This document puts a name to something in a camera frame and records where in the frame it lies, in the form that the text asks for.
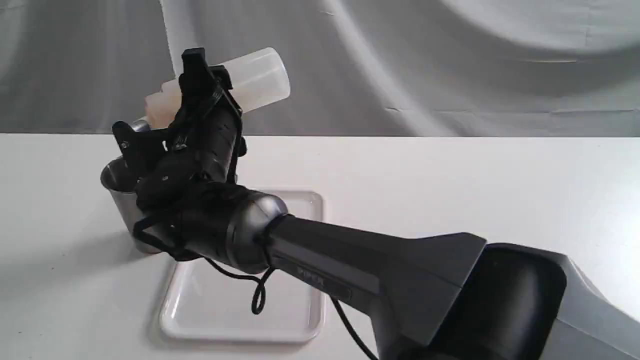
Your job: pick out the translucent squeeze bottle amber liquid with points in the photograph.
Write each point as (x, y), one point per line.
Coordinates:
(258, 79)

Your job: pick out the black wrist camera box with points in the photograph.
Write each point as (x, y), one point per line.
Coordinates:
(142, 150)

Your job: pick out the white plastic tray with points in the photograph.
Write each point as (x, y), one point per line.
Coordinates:
(205, 304)

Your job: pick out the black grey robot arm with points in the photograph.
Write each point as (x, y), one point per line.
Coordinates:
(446, 297)

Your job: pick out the stainless steel cup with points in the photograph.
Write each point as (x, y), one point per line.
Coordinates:
(118, 180)

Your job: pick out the grey backdrop cloth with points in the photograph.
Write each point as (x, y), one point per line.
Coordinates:
(469, 68)

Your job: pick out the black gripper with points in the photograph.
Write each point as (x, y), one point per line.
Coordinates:
(201, 135)

